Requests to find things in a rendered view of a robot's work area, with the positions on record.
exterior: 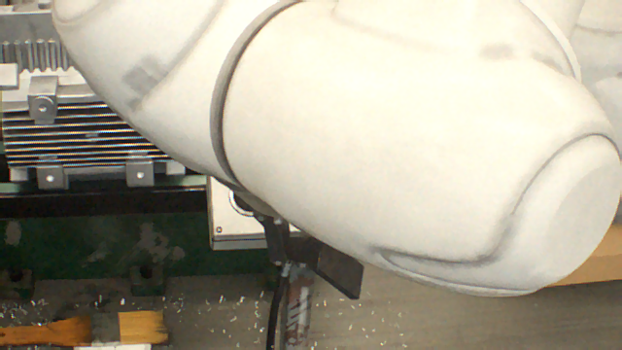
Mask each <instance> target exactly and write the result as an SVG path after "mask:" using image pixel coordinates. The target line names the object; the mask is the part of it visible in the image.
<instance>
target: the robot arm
mask: <svg viewBox="0 0 622 350"><path fill-rule="evenodd" d="M52 22H53V24H54V26H55V31H56V33H57V35H58V37H59V39H60V42H61V43H62V45H63V47H64V49H65V50H66V53H67V54H68V56H69V57H70V59H71V60H72V61H73V64H74V65H75V67H76V68H77V69H78V71H79V72H80V73H81V76H82V77H83V78H84V80H85V81H86V82H87V84H88V86H89V88H91V89H92V90H93V91H94V92H95V93H96V94H97V95H98V96H99V98H100V99H102V100H103V101H104V102H105V103H106V104H107V105H108V106H109V107H110V108H111V110H113V111H114V112H115V113H116V114H117V115H118V116H119V117H121V118H122V119H123V120H124V121H125V122H126V123H127V124H128V125H129V126H131V127H132V128H133V129H135V130H136V131H137V132H139V133H140V134H141V135H143V136H144V137H145V138H147V139H148V141H150V142H151V143H153V144H154V145H156V146H157V147H158V148H160V149H161V150H162V151H164V152H165V153H166V154H168V155H169V156H171V157H172V158H174V159H176V160H177V161H179V163H180V164H182V165H183V166H185V167H186V168H188V169H190V170H193V171H195V172H198V173H201V174H204V175H209V176H211V177H213V178H214V179H215V180H216V181H219V182H220V183H222V184H223V186H225V187H227V188H229V189H230V190H231V191H232V192H234V193H235V194H236V195H238V196H239V197H240V198H241V199H243V200H244V201H245V202H247V203H249V205H250V206H251V207H252V208H254V213H253V217H254V218H255V219H256V220H257V221H258V222H259V223H260V224H261V226H262V227H263V231H264V236H266V241H267V246H268V251H269V257H270V261H271V262H272V263H274V264H276V265H283V264H285V263H287V260H290V261H295V264H296V265H298V266H300V267H308V268H311V269H312V270H313V271H314V272H316V273H317V274H318V275H320V276H321V277H322V278H324V279H325V280H326V281H327V282H329V283H330V284H331V285H332V286H333V287H335V288H336V289H338V290H339V291H340V292H342V293H343V294H344V295H345V296H347V297H348V298H350V299H357V298H360V291H361V284H362V281H363V271H364V266H363V265H362V264H361V263H359V262H358V261H357V260H355V259H358V260H360V261H362V262H364V263H368V264H370V265H373V266H375V267H377V268H380V269H382V270H384V271H387V272H389V273H391V274H394V275H395V274H396V275H399V276H402V277H404V278H407V279H410V280H413V281H415V282H418V283H421V284H424V285H427V286H430V287H433V288H437V289H439V290H440V289H442V290H446V291H450V292H455V293H459V294H463V295H468V296H469V295H474V296H482V297H489V298H496V297H520V296H522V295H525V294H529V293H533V292H534V291H536V290H539V289H541V288H543V287H545V286H547V285H550V284H554V283H557V282H559V281H560V280H562V279H563V278H565V277H566V276H568V275H570V274H571V273H573V272H574V271H575V270H576V269H577V268H578V267H579V266H580V265H581V264H582V263H584V262H585V261H586V260H587V259H588V258H589V257H590V255H591V253H592V252H593V251H594V250H595V249H596V248H597V246H598V245H599V244H600V243H601V241H602V240H603V237H604V235H605V233H606V231H607V230H608V228H609V226H610V224H622V0H338V1H337V0H53V2H52ZM290 223H291V225H292V226H293V227H294V228H296V229H298V230H300V234H299V238H291V228H290ZM352 257H353V258H352ZM354 258H355V259H354Z"/></svg>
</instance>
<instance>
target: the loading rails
mask: <svg viewBox="0 0 622 350"><path fill-rule="evenodd" d="M2 134H3V129H2V128H0V296H1V298H2V299H16V298H29V299H31V298H33V293H34V285H35V280H38V281H41V280H56V279H64V280H72V279H87V278H91V279H103V278H130V289H131V294H132V295H133V296H134V297H135V296H150V295H155V296H162V295H164V277H169V276H184V277H185V276H202V275H220V274H229V275H237V274H254V273H264V278H265V284H266V289H267V291H274V290H275V286H276V282H277V278H278V275H279V271H280V268H281V265H276V264H274V263H272V262H271V261H270V257H269V251H268V248H250V249H230V250H212V249H211V244H210V227H209V213H208V208H207V192H206V175H204V174H201V173H198V172H195V171H193V170H190V169H188V168H186V167H185V169H186V173H185V177H181V178H166V177H165V173H154V182H155V185H154V186H148V187H129V186H128V185H127V184H126V180H114V181H90V182H71V183H70V190H63V191H47V190H44V189H39V188H38V181H37V178H36V179H31V181H32V182H31V183H23V184H14V183H13V182H12V181H11V180H10V169H9V164H8V158H7V157H6V152H5V144H4V139H3V136H2Z"/></svg>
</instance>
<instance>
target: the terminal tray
mask: <svg viewBox="0 0 622 350"><path fill-rule="evenodd" d="M52 2H53V0H0V64H10V63H16V64H17V65H18V67H19V74H21V73H22V72H23V70H28V72H29V73H30V74H31V73H33V72H34V70H35V69H36V68H40V72H41V73H44V72H45V71H46V70H47V68H51V71H52V72H53V73H54V72H56V71H57V69H58V68H61V69H62V71H63V72H65V71H67V70H68V69H69V67H72V66H73V68H74V70H75V71H78V69H77V68H76V67H75V65H74V64H73V61H72V60H71V59H70V57H69V56H68V54H67V53H66V50H65V49H64V47H63V45H62V43H61V42H60V39H59V37H58V35H57V33H56V31H55V26H54V24H53V22H52ZM3 7H10V9H9V10H7V11H4V10H2V8H3Z"/></svg>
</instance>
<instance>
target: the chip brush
mask: <svg viewBox="0 0 622 350"><path fill-rule="evenodd" d="M164 314H165V311H162V310H152V311H141V312H137V311H129V312H121V313H119V312H104V313H94V314H90V315H84V316H79V317H75V318H69V319H65V320H61V321H59V322H51V323H49V324H45V325H42V326H35V325H33V326H24V327H15V328H14V327H7V328H0V346H6V345H7V346H8V345H14V346H17V345H24V344H32V343H35V344H42V343H48V344H50V343H51V344H58V345H61V346H75V347H82V348H86V347H92V348H93V347H111V346H119V345H121V346H124V345H133V344H154V343H160V342H163V343H167V342H168V338H169V330H168V329H167V327H166V325H165V323H164V322H163V316H164ZM2 344H3V345H2Z"/></svg>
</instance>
